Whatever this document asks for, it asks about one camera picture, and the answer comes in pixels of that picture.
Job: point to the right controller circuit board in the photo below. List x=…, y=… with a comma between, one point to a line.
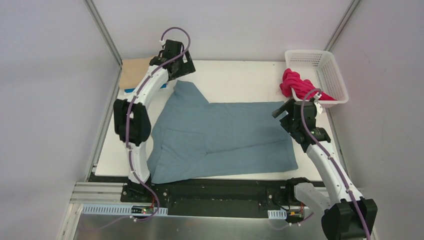
x=295, y=214

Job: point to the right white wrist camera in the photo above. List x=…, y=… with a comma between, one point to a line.
x=318, y=106

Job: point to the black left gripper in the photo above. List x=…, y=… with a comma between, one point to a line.
x=182, y=66

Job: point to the folded blue white t shirt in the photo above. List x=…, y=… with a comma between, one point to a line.
x=130, y=90

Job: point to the pink red t shirt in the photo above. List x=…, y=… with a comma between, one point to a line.
x=291, y=80

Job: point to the white plastic laundry basket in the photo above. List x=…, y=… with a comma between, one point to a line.
x=321, y=68

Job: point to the controller circuit board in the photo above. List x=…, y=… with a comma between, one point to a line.
x=295, y=214
x=140, y=210

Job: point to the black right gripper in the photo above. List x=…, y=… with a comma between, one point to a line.
x=286, y=110

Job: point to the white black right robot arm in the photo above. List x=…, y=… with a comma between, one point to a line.
x=344, y=213

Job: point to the aluminium frame post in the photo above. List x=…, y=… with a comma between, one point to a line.
x=351, y=9
x=101, y=26

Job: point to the grey-blue t shirt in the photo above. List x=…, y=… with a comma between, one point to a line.
x=194, y=138

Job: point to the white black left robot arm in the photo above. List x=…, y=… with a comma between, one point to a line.
x=131, y=120

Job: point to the left controller circuit board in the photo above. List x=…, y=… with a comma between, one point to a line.
x=140, y=210

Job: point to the aluminium front rail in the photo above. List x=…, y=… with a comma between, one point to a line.
x=99, y=195

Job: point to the folded tan t shirt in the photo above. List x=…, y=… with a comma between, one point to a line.
x=133, y=71

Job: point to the left aluminium frame post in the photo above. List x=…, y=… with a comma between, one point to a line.
x=101, y=26

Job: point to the right aluminium frame post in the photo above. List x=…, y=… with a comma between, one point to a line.
x=351, y=9

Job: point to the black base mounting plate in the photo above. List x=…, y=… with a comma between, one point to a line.
x=228, y=209

